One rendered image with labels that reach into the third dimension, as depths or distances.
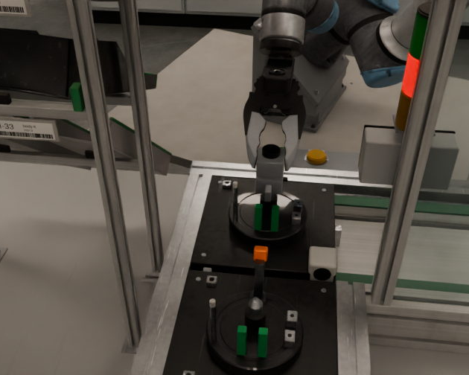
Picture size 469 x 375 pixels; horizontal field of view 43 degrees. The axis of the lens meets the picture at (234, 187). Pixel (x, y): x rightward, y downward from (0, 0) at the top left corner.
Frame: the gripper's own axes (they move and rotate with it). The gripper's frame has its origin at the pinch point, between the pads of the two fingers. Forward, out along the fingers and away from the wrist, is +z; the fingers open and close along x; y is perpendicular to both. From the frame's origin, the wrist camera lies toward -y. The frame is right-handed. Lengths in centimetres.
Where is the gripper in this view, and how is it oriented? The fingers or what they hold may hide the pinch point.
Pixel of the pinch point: (270, 161)
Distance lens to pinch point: 97.2
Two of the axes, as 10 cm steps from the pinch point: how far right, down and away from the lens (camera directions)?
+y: 0.9, 0.4, 10.0
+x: -9.9, -0.8, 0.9
